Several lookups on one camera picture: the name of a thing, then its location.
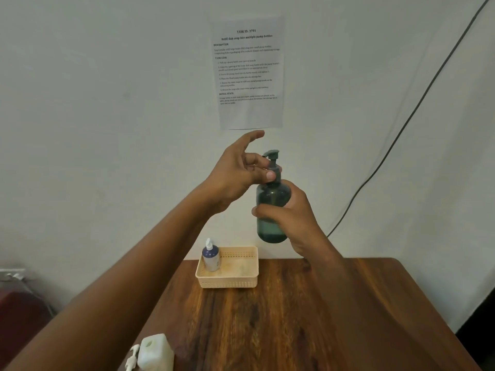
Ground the person's right hand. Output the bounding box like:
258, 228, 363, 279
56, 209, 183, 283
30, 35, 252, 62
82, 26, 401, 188
251, 179, 341, 263

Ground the person's left hand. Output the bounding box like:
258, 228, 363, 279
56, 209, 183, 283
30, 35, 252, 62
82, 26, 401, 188
201, 130, 277, 215

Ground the dark teal transparent bottle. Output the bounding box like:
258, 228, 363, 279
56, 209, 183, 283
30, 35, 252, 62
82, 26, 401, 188
256, 179, 293, 244

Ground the dark pump head yellow tube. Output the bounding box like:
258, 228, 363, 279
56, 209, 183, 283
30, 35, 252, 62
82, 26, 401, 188
262, 150, 282, 186

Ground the blue and white bottle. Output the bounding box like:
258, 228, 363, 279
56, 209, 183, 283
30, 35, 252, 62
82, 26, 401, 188
202, 246, 221, 273

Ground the large white soap bottle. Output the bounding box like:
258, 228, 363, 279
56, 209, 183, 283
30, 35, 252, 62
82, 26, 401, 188
137, 333, 175, 371

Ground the white pump head long tube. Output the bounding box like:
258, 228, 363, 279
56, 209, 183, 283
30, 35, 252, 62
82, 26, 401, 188
124, 344, 141, 371

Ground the person's right forearm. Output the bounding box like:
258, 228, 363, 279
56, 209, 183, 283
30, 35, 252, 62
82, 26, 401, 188
305, 249, 399, 371

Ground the person's left forearm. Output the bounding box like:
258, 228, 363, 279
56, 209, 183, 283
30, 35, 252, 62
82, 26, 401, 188
4, 187, 221, 371

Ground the beige plastic basket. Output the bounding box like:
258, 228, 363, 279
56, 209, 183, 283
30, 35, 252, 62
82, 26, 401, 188
195, 246, 259, 289

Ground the printed paper sheet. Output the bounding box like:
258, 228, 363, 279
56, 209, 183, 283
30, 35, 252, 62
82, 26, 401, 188
210, 15, 286, 131

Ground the maroon sofa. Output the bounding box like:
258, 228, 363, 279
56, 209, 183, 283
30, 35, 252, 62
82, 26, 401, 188
0, 291, 53, 371

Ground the black wall cable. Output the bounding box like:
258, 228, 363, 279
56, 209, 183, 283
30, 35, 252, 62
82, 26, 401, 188
326, 0, 492, 238

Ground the white adapter cable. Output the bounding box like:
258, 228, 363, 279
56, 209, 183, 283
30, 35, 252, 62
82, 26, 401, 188
17, 276, 57, 317

